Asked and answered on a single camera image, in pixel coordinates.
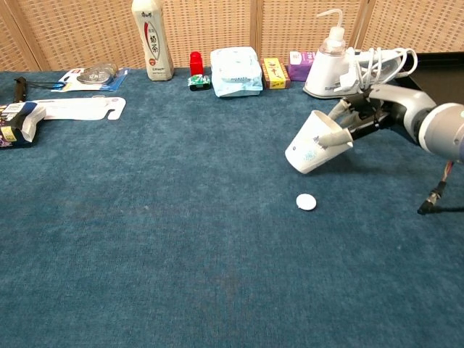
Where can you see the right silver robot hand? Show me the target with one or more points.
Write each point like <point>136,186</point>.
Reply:
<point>398,101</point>

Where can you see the white paper cup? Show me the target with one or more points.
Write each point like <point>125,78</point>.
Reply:
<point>308,148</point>

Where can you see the small white cap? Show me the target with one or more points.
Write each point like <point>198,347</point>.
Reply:
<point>306,202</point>

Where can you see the white travel iron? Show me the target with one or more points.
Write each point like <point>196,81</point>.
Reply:
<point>324,76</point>

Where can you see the clear squeeze wash bottle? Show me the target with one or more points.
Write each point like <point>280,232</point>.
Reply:
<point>335,34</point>

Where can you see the purple box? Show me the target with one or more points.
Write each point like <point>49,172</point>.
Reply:
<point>299,67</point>

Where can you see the red yellow box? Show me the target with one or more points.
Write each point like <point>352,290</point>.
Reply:
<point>275,74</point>

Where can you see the light blue wet wipes pack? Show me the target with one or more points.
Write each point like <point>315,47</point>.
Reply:
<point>235,72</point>

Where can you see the wicker folding screen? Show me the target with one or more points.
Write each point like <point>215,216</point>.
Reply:
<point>217,25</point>

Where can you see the small green pack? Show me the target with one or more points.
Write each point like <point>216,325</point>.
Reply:
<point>198,82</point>

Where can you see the small red container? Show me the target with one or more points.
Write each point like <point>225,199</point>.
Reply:
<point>196,63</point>

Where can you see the tall milk tea bottle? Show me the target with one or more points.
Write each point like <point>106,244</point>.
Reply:
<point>152,43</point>

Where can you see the blue felt table cloth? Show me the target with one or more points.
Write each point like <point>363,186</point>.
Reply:
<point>181,235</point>

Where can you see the blue card blister pack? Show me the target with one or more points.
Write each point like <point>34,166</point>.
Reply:
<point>94,76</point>

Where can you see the white flat cardboard package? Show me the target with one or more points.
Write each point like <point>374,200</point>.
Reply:
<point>79,108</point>

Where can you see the dark printed packet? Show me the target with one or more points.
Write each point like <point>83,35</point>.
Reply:
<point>14,127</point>

